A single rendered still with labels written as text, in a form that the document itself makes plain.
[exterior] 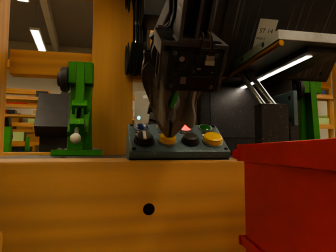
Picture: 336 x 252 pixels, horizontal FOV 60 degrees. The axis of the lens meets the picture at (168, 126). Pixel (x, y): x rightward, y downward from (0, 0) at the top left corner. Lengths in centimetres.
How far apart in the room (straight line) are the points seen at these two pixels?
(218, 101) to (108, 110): 38
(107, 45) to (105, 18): 10
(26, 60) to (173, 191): 88
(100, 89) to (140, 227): 69
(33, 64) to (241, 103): 74
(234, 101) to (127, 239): 58
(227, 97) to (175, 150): 49
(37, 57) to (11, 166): 79
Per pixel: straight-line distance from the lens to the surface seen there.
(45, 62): 117
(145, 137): 41
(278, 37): 58
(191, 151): 42
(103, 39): 108
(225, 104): 87
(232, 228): 45
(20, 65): 118
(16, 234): 43
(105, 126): 101
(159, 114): 39
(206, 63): 31
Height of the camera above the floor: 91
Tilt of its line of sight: 5 degrees up
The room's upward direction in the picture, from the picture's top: straight up
